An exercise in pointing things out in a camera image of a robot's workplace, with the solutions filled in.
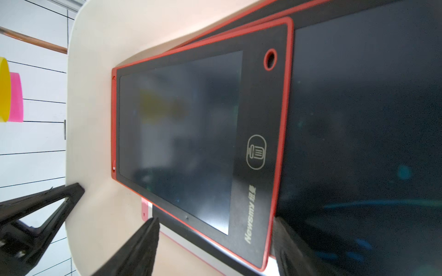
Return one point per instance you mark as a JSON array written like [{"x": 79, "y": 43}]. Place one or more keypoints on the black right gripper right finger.
[{"x": 294, "y": 257}]

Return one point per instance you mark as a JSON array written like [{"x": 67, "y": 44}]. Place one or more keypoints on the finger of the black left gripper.
[{"x": 31, "y": 223}]

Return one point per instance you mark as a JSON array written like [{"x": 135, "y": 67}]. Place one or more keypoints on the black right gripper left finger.
[{"x": 137, "y": 256}]

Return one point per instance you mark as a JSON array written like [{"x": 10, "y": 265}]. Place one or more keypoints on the red writing tablet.
[
  {"x": 199, "y": 132},
  {"x": 362, "y": 172}
]

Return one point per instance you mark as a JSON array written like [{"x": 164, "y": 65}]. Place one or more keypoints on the pink white writing tablet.
[{"x": 146, "y": 210}]

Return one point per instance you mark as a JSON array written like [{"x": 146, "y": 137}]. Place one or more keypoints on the cream plastic storage box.
[{"x": 107, "y": 34}]

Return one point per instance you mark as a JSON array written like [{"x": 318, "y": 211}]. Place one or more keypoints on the pink plastic wine glass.
[{"x": 17, "y": 106}]

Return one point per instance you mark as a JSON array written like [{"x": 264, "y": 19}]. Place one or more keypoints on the yellow plastic wine glass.
[{"x": 5, "y": 91}]

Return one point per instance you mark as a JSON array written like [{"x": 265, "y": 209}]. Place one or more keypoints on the dark metal glass rack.
[{"x": 33, "y": 41}]

